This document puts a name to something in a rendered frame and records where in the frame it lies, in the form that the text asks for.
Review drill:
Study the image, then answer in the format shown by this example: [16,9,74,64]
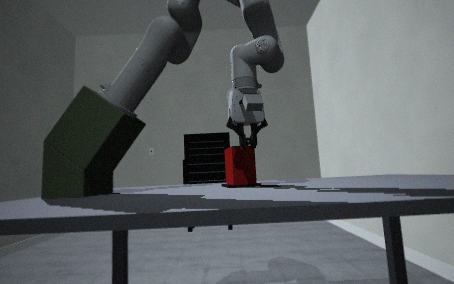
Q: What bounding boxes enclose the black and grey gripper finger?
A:
[226,115,246,149]
[250,118,268,149]

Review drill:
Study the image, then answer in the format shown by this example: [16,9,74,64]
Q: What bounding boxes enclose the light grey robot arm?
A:
[98,0,284,118]

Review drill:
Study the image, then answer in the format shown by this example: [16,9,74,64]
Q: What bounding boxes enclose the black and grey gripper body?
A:
[228,86,264,126]

